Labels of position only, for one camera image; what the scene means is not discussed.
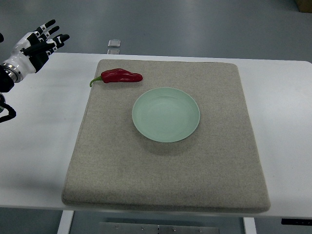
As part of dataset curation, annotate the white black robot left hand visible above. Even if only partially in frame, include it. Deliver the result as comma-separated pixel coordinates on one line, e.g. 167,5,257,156
2,19,70,77

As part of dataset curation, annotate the red chili pepper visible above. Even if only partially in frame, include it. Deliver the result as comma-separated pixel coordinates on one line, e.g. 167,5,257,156
89,68,143,87

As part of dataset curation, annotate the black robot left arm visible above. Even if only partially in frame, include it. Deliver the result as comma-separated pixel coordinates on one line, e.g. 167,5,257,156
0,53,23,123

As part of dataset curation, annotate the light green plate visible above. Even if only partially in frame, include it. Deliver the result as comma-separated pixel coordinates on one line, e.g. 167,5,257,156
132,87,200,143

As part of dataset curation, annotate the clear floor socket cover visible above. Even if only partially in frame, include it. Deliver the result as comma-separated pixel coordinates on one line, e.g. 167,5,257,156
108,39,121,48

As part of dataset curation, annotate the white table leg left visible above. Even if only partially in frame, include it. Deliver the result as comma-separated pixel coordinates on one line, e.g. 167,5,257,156
57,210,74,234

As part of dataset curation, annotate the white table leg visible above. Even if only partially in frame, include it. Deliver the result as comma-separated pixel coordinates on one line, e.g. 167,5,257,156
243,217,257,234
57,210,74,234

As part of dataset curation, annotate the beige felt mat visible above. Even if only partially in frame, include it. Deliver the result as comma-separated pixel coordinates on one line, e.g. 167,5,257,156
61,59,270,214

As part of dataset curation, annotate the cardboard box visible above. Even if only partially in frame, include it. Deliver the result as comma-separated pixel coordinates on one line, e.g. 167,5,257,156
295,0,312,13

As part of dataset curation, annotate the white table leg right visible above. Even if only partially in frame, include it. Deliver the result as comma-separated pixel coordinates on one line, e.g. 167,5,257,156
243,217,257,234

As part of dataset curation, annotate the black table control panel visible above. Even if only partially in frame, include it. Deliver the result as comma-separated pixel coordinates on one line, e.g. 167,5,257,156
281,218,312,226

